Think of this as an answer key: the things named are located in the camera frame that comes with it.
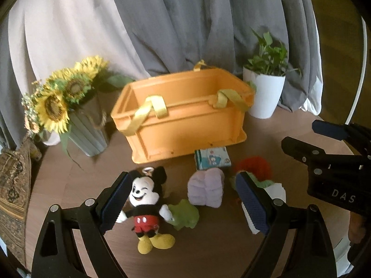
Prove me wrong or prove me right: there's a white curtain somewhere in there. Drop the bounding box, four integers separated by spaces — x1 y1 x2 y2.
7 0 151 96

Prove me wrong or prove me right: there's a grey ribbed vase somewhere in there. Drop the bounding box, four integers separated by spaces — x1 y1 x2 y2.
68 95 110 157

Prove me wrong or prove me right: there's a black and red mouse plush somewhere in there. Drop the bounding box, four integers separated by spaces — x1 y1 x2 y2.
116 166 176 255

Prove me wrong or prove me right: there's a grey curtain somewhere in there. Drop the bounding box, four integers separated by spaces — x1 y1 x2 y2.
106 0 322 113

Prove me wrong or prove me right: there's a red and green plush toy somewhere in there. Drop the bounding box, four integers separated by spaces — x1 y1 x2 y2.
230 156 274 192

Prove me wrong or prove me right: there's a green rubber frog toy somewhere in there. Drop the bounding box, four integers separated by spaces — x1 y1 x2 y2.
167 199 200 231

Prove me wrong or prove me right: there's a green plant in white pot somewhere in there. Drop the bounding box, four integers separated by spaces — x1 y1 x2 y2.
242 28 302 119

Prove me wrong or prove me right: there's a sunflower bouquet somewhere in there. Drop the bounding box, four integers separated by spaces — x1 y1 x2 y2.
22 55 135 168

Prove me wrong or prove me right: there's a blue printed tissue packet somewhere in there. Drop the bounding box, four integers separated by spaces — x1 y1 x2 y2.
194 147 232 171

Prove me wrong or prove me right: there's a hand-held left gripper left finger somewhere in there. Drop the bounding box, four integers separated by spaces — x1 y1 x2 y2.
31 171 134 278

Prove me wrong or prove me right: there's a patterned brown cushion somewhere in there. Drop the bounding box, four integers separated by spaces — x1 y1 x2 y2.
0 135 33 262

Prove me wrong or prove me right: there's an orange plastic crate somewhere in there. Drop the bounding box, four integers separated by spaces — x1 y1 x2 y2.
111 60 256 164

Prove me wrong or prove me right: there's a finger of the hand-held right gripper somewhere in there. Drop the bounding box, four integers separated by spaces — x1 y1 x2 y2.
312 119 371 154
281 136 371 178

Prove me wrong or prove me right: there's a folded purple towel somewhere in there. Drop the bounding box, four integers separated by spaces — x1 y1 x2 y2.
187 168 225 209

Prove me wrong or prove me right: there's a person's right hand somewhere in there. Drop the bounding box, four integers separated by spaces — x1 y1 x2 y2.
348 213 371 245

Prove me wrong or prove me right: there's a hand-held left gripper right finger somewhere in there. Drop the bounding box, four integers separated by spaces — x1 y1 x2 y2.
235 171 337 278

